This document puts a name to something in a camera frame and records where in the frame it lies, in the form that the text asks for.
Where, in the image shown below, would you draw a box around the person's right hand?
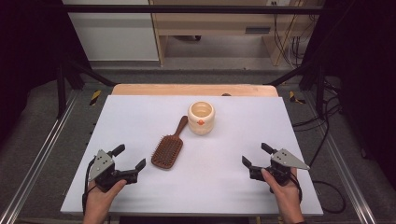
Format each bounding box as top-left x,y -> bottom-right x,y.
261,167 -> 305,224

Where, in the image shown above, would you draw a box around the brown wooden hairbrush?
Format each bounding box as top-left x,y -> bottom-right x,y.
150,115 -> 190,171

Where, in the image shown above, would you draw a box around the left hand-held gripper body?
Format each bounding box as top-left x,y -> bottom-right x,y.
88,148 -> 139,193

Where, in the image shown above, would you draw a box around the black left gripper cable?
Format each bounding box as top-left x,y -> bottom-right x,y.
81,157 -> 98,217

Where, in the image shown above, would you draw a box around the black horizontal frame bar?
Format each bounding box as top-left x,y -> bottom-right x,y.
61,4 -> 326,15

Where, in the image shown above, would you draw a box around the white cabinet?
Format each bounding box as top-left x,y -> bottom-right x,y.
62,0 -> 160,62

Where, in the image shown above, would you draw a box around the person's left hand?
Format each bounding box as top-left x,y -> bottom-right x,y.
82,179 -> 128,224

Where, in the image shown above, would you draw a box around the light wooden desk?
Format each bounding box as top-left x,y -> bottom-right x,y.
148,0 -> 325,67

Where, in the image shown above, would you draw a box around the cream ceramic cup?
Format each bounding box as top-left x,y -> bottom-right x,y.
187,101 -> 217,136

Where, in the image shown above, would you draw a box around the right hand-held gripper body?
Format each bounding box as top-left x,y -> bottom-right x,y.
248,148 -> 311,187

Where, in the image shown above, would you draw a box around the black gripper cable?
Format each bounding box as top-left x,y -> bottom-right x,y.
81,157 -> 98,217
289,172 -> 347,216

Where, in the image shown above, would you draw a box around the grey desk label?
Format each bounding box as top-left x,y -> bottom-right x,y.
245,26 -> 272,35

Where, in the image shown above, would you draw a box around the wooden table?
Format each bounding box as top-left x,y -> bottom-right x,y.
111,83 -> 279,98

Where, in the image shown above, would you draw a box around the bundle of hanging cables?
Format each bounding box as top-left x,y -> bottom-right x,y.
270,0 -> 320,69

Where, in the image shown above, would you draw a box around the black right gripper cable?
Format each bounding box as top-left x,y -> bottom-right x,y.
289,172 -> 347,216

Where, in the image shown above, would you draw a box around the yellow black tape strip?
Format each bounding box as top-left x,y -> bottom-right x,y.
89,89 -> 103,107
288,90 -> 307,105

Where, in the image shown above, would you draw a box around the black curtain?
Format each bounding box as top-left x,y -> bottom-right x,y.
306,0 -> 396,189
0,0 -> 92,144

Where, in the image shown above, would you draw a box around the aluminium floor rail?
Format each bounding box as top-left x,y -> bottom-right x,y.
0,90 -> 79,224
303,91 -> 378,224

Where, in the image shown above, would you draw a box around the black floor cables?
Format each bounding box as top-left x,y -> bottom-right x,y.
291,78 -> 345,172

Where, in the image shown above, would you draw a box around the black frame strut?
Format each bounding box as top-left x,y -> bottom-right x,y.
55,57 -> 118,119
263,60 -> 328,119

